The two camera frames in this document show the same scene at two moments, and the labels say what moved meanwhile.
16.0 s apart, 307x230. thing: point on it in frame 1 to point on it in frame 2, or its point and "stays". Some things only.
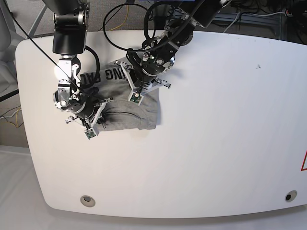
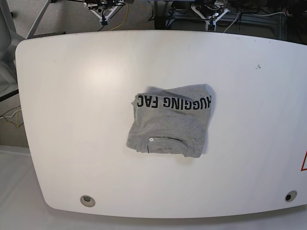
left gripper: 92,130 to 103,8
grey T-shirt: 120,113 to 173,120
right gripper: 136,93 to 211,11
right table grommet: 290,195 stays
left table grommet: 87,201 stays
